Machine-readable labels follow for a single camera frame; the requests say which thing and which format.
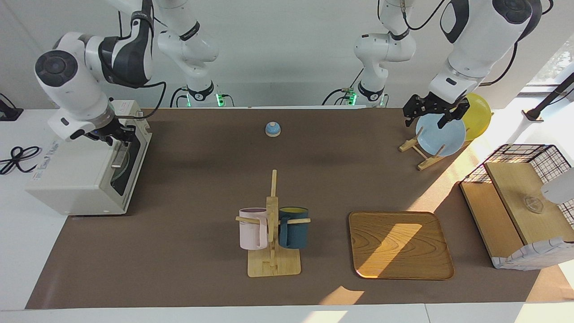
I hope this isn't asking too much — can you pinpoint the black camera stand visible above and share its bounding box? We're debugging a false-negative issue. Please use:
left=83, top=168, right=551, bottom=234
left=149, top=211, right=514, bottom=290
left=522, top=72, right=574, bottom=122

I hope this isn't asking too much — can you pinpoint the yellow plate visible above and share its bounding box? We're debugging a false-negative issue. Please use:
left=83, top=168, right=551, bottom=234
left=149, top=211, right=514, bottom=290
left=458, top=93, right=492, bottom=142

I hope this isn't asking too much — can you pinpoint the glass oven door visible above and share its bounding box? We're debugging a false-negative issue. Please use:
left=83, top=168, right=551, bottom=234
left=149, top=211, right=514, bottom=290
left=110, top=119, right=153, bottom=211

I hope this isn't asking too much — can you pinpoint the wooden mug rack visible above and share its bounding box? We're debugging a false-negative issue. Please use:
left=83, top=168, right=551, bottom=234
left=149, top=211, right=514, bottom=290
left=235, top=170, right=311, bottom=278

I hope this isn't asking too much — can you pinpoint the light blue plate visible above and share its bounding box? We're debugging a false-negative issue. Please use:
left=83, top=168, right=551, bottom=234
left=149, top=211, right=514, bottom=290
left=415, top=112, right=467, bottom=157

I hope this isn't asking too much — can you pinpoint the clear glass cup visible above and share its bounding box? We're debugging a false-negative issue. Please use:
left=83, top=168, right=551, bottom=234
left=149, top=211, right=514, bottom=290
left=522, top=195, right=544, bottom=214

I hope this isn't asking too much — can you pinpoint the black wire basket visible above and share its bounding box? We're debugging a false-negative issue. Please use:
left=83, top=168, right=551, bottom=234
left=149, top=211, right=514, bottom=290
left=460, top=144, right=574, bottom=271

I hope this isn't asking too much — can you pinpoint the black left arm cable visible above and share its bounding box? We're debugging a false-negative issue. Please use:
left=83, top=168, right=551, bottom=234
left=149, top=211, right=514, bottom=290
left=482, top=39, right=520, bottom=86

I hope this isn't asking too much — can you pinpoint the wooden serving tray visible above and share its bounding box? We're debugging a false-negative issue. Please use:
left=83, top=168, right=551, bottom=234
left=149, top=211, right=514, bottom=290
left=348, top=211, right=455, bottom=281

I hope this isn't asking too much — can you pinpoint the white toaster oven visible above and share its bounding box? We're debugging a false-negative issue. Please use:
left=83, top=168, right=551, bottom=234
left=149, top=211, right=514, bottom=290
left=26, top=100, right=153, bottom=216

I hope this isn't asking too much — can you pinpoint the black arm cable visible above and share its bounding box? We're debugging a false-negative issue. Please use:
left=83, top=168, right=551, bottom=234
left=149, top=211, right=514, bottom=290
left=482, top=39, right=520, bottom=86
left=114, top=81, right=167, bottom=121

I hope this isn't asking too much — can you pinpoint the dark blue mug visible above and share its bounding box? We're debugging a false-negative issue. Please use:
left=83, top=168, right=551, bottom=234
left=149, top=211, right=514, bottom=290
left=278, top=207, right=310, bottom=249

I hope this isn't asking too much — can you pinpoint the black coiled cable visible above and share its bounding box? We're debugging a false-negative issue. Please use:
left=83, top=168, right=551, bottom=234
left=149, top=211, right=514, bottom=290
left=0, top=146, right=42, bottom=175

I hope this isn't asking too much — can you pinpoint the white cylinder housing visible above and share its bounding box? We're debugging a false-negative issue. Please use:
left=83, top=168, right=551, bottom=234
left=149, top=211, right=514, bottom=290
left=540, top=168, right=574, bottom=205

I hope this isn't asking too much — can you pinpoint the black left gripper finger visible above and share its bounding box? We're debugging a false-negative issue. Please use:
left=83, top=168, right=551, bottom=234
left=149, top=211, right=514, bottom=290
left=402, top=96, right=422, bottom=128
left=437, top=98, right=470, bottom=130

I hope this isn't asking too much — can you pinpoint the white checked cloth liner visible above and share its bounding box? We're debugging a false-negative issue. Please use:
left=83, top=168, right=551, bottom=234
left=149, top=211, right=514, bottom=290
left=491, top=236, right=574, bottom=271

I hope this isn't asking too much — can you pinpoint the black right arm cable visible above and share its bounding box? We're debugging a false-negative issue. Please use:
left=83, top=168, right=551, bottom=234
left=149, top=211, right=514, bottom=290
left=114, top=81, right=167, bottom=121

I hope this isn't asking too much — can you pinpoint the brown table mat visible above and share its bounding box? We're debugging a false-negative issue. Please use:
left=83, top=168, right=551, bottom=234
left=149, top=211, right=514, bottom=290
left=26, top=107, right=574, bottom=310

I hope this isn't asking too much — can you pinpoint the wooden plate rack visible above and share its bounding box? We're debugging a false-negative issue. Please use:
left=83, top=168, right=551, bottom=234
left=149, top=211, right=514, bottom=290
left=399, top=127, right=471, bottom=171

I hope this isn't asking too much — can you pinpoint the pink mug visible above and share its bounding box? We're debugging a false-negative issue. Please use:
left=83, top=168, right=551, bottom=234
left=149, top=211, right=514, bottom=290
left=239, top=208, right=270, bottom=250

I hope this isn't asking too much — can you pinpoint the black clamp mount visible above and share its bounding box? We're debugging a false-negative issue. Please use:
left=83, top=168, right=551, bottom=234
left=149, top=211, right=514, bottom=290
left=0, top=93, right=24, bottom=122

